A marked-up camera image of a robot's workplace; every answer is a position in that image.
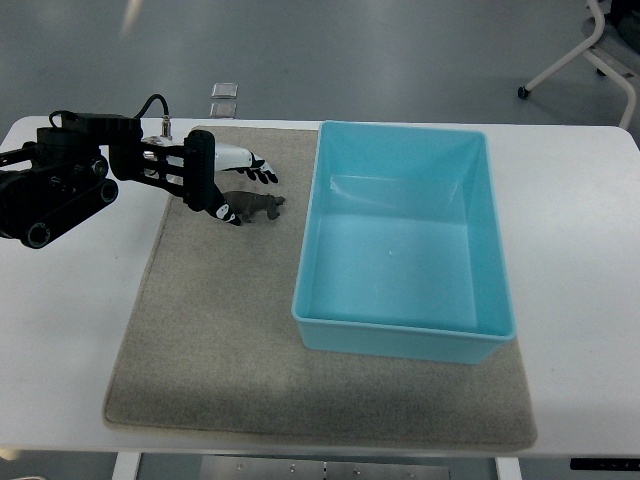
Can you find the white office chair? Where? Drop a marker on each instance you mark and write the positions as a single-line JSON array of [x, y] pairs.
[[612, 57]]

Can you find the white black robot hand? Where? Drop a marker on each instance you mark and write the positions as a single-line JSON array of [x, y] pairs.
[[202, 160]]

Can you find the metal table base plate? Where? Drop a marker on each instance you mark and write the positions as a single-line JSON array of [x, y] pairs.
[[230, 467]]

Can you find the black table control panel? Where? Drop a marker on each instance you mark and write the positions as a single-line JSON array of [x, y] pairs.
[[605, 464]]

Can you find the clear floor socket cover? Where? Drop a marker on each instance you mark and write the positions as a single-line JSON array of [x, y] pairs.
[[223, 110], [224, 90]]

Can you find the grey felt mat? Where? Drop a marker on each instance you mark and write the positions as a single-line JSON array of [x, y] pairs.
[[212, 350]]

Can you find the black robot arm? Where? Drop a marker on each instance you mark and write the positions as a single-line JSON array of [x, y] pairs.
[[72, 169]]

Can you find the clear floor socket cover lower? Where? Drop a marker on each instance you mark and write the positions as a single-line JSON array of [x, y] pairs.
[[223, 110]]

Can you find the brown toy hippo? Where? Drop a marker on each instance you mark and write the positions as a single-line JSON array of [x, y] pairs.
[[247, 204]]

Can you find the blue plastic box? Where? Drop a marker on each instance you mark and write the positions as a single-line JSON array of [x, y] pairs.
[[402, 253]]

